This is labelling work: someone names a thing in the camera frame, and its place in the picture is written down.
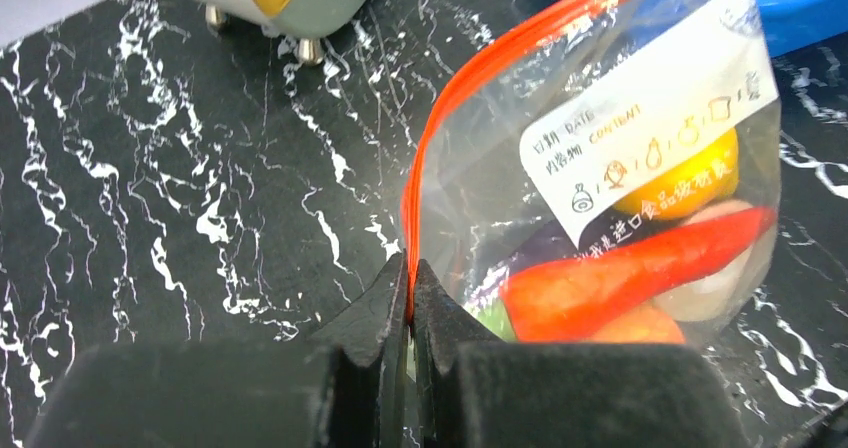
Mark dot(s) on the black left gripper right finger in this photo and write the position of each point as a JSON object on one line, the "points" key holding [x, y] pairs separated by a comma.
{"points": [[476, 390]]}

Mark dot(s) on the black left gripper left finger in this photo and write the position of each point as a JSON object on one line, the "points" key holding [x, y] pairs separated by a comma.
{"points": [[342, 386]]}

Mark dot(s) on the purple toy eggplant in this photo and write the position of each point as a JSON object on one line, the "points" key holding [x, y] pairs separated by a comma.
{"points": [[549, 243]]}

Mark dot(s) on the clear orange-zip bag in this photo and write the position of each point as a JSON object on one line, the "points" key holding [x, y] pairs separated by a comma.
{"points": [[562, 117]]}

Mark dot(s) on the yellow toy pear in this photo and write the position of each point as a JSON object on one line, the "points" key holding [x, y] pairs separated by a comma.
{"points": [[710, 175]]}

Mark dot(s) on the orange-red toy peach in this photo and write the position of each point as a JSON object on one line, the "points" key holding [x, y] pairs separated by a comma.
{"points": [[642, 324]]}

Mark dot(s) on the white toy onion half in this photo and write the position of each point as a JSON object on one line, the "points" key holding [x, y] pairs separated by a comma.
{"points": [[715, 299]]}

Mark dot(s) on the blue plastic bin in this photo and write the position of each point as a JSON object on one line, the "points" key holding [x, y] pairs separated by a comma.
{"points": [[696, 29]]}

